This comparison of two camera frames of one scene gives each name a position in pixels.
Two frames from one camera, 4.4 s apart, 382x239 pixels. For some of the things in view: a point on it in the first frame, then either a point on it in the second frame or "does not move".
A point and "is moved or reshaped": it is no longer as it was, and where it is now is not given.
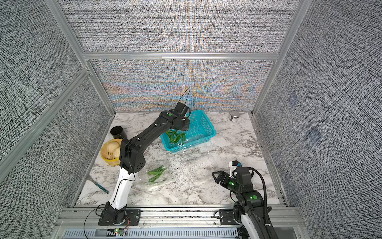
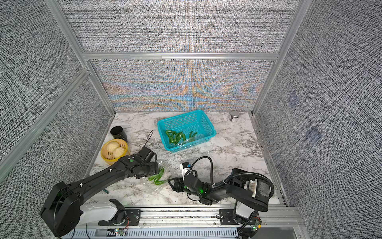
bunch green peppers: x=157 y=172 is moved or reshaped
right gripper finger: x=221 y=177 -> x=176 y=186
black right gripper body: x=232 y=183 -> x=185 y=187
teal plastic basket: x=200 y=130 does not move
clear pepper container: x=156 y=174 is moved or reshaped
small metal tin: x=234 y=116 does not move
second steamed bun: x=117 y=152 does not move
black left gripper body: x=184 y=125 -> x=149 y=170
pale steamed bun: x=112 y=146 does not move
